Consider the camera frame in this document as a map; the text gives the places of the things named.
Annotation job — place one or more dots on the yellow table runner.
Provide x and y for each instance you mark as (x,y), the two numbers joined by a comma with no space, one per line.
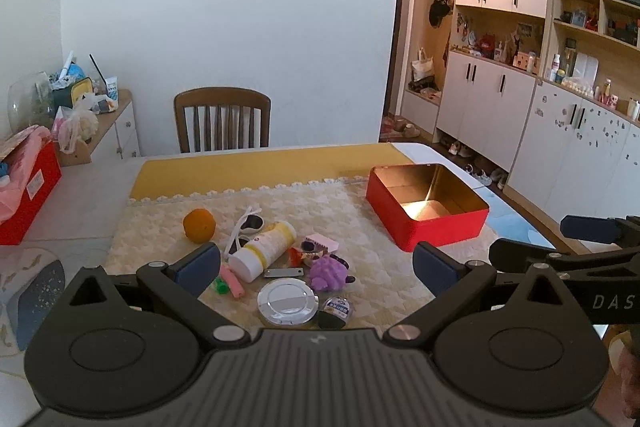
(186,175)

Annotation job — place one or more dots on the pink comb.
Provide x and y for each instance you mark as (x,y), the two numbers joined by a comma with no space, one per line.
(323,243)

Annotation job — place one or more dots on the plastic bag of items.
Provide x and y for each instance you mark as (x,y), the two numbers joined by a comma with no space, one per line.
(71,125)

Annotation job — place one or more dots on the orange fruit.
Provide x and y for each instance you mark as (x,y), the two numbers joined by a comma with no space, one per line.
(199,225)

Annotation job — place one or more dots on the cream lace tablecloth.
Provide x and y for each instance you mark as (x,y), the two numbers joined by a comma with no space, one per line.
(385,289)

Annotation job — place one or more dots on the small round tin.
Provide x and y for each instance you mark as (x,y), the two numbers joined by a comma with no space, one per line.
(337,307)

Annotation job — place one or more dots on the white yellow lotion bottle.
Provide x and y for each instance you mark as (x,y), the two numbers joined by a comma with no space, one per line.
(259,253)

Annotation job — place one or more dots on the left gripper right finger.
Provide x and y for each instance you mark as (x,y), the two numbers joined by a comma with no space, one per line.
(459,290)

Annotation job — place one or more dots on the white wall cabinet unit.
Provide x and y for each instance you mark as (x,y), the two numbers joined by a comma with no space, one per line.
(546,90)

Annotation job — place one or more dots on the white sunglasses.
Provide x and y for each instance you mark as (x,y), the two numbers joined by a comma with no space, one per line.
(250,223)

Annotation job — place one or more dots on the person's hand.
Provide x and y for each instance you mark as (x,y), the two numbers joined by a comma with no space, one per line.
(625,364)

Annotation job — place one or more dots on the purple grape toy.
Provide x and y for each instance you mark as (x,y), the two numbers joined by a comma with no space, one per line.
(321,276)

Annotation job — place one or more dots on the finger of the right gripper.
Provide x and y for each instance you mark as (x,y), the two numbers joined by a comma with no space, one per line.
(600,230)
(510,256)

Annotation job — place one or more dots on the red small snack packet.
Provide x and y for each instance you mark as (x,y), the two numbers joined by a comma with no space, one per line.
(297,258)

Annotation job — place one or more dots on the round silver compact mirror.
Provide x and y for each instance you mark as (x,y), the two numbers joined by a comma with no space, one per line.
(287,303)

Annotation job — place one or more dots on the teal yellow organizer box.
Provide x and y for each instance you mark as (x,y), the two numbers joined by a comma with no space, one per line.
(68,96)

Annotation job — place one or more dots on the white tote bag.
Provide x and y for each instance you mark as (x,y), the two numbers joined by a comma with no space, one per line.
(422,67)

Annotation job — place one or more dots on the red storage box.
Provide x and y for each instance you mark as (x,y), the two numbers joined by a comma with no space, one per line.
(40,184)

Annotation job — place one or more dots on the green small toy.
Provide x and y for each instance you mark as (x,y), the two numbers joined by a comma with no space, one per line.
(220,286)

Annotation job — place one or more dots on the white sneakers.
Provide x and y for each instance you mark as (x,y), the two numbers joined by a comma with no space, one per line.
(497,176)

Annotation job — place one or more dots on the white side cabinet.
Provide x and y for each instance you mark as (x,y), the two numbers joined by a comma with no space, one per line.
(116,139)

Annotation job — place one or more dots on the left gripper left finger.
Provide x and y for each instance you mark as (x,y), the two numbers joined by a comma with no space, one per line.
(176,288)

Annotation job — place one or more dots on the pink tube toy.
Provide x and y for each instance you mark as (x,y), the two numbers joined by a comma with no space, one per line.
(235,287)

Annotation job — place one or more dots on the red metal tin box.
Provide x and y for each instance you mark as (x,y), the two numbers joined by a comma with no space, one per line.
(425,203)

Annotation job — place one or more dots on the brown wooden chair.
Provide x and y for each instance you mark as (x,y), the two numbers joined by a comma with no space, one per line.
(222,118)

